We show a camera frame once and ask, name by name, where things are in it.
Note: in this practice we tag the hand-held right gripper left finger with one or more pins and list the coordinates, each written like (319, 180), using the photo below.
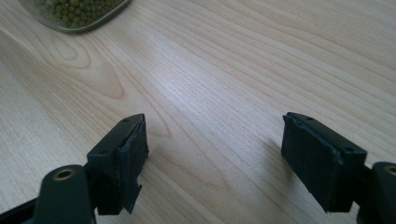
(120, 161)

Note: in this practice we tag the clear container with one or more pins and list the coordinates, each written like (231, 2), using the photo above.
(46, 17)

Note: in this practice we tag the pile of green mung beans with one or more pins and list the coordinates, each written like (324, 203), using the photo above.
(81, 11)

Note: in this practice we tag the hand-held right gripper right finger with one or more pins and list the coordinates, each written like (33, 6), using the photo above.
(320, 161)

